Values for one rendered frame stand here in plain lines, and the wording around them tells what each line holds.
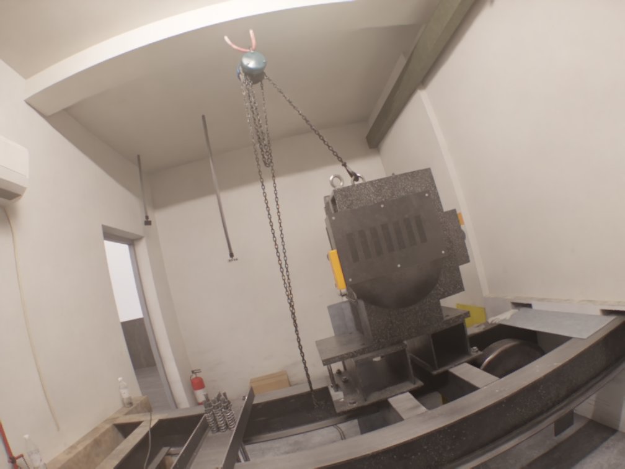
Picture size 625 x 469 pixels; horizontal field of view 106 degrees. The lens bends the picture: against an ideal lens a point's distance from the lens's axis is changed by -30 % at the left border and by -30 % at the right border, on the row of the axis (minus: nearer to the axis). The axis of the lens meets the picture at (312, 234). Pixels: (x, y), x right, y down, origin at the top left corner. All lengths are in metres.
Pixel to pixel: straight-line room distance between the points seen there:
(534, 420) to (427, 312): 0.70
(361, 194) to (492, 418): 1.09
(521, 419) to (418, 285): 0.73
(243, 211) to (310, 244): 0.86
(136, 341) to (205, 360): 4.52
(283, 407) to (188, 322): 2.27
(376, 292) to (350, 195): 0.45
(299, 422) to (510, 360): 1.22
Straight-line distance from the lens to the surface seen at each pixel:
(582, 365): 1.70
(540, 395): 1.54
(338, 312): 2.04
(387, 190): 1.55
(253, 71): 1.86
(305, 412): 2.01
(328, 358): 1.50
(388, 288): 1.38
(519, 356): 2.00
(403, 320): 1.54
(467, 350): 1.75
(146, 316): 3.67
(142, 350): 8.40
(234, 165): 4.06
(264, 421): 2.03
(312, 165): 4.01
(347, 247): 1.34
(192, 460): 1.45
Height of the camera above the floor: 1.29
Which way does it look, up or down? 6 degrees up
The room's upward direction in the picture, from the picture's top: 15 degrees counter-clockwise
